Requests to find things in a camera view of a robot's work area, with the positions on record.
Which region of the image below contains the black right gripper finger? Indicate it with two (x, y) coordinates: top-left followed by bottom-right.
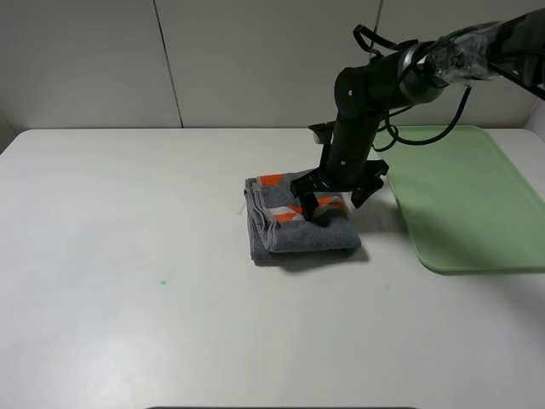
(351, 176), (384, 209)
(299, 192), (318, 222)

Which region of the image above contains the green plastic tray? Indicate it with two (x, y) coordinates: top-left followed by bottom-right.
(380, 126), (544, 274)

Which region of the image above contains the grey towel with orange pattern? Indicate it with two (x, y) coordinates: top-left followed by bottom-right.
(244, 171), (361, 265)

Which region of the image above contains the black right camera cable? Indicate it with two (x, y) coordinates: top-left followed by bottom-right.
(352, 24), (473, 153)

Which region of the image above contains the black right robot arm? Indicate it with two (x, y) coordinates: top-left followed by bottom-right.
(290, 9), (544, 221)

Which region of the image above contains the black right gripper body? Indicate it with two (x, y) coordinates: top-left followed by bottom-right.
(290, 122), (389, 197)

